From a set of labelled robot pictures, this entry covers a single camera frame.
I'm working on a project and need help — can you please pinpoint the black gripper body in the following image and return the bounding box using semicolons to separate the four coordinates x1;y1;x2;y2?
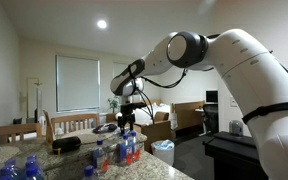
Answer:
117;106;136;125

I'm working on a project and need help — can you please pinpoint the shrink-wrapped water bottle pack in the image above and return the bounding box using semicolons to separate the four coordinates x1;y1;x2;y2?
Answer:
0;153;46;180

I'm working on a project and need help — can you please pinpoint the green potted plant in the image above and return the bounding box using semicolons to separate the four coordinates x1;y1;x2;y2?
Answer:
107;96;121;114

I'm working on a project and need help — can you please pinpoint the white bedding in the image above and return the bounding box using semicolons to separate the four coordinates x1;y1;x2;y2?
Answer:
132;103;172;126

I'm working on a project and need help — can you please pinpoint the white trash bin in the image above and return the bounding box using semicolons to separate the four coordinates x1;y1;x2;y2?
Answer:
150;139;176;167

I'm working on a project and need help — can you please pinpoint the narrow white window blind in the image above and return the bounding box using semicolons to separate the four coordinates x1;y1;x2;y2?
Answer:
112;61;129;81

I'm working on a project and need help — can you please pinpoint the wooden dining chair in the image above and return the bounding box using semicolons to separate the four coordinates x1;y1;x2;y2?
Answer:
50;113;101;136
0;123;43;145

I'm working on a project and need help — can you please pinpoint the black zip case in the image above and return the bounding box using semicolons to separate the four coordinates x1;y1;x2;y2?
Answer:
52;135;82;155

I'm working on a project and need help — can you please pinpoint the wooden desk panel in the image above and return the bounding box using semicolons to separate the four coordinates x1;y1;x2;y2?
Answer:
172;100;207;132

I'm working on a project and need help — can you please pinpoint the large white window blind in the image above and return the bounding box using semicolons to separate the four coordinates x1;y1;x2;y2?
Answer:
55;54;102;113

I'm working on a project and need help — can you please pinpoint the tan wooden board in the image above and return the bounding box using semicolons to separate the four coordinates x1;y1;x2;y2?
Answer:
42;109;57;145

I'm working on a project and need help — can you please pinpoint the black office chair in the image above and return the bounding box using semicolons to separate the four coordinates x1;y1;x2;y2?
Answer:
202;103;220;135

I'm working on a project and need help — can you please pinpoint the black computer monitor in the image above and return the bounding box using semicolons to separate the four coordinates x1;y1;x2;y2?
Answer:
205;89;219;104

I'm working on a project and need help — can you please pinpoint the round ceiling light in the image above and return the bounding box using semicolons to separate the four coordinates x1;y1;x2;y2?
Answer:
96;19;108;30

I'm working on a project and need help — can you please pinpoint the gray cylindrical device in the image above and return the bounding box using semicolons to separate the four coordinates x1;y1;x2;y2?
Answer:
228;119;244;137

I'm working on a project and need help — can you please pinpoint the black low cabinet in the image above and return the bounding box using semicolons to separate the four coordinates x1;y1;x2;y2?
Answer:
203;130;268;180

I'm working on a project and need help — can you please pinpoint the brown wooden bed frame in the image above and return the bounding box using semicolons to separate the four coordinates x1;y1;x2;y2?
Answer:
105;111;174;154

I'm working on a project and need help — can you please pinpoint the black velcro strap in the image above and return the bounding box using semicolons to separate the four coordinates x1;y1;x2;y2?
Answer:
126;64;137;81
242;100;288;125

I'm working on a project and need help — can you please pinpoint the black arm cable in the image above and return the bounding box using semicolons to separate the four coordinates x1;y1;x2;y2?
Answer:
127;64;189;126

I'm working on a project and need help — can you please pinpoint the white wall switch plate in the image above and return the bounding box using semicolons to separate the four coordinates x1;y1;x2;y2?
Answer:
229;95;239;108

